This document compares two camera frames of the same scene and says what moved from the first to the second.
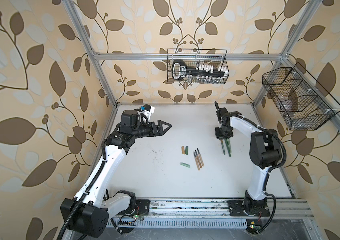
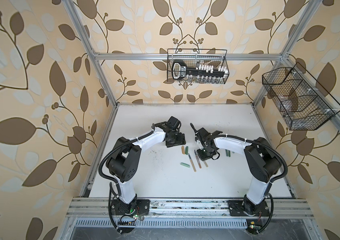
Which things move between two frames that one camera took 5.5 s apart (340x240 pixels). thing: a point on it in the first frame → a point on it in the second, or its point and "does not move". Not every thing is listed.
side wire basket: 303,103 does not move
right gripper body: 223,132 → 204,154
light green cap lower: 185,164 does not move
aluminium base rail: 218,208 does not move
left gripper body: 144,130 → 177,139
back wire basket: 198,66 does not move
